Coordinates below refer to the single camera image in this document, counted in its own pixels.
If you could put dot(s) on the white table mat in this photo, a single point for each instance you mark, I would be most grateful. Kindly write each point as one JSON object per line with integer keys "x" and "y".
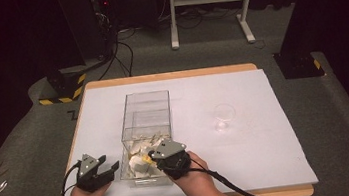
{"x": 253, "y": 155}

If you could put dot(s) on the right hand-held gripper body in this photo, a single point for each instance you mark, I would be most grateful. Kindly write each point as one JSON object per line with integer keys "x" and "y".
{"x": 174, "y": 163}

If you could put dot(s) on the yellow tag tea bag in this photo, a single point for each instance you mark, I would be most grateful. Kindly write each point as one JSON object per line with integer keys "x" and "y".
{"x": 141, "y": 159}

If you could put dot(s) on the clear plastic box case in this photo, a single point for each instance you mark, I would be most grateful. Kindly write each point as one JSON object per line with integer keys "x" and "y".
{"x": 146, "y": 115}

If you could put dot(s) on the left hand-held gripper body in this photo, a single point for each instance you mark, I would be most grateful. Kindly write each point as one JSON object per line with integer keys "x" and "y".
{"x": 88, "y": 179}

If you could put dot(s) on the clear plastic cup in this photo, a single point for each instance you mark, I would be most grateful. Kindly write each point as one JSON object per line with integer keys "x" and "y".
{"x": 224, "y": 113}

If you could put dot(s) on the black yellow striped stand base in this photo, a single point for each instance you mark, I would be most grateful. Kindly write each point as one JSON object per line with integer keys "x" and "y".
{"x": 67, "y": 86}

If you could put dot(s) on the wooden table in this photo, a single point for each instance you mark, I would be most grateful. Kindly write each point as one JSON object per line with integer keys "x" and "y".
{"x": 166, "y": 76}

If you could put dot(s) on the black computer tower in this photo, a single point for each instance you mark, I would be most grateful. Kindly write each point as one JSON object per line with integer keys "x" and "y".
{"x": 86, "y": 21}

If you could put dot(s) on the pile of tea bags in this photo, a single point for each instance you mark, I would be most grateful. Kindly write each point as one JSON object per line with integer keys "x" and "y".
{"x": 139, "y": 169}

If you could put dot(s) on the person's right hand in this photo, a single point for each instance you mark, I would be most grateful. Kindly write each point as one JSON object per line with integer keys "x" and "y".
{"x": 196, "y": 182}

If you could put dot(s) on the clear plastic drawer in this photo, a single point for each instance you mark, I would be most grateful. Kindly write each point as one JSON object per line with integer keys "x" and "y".
{"x": 145, "y": 180}

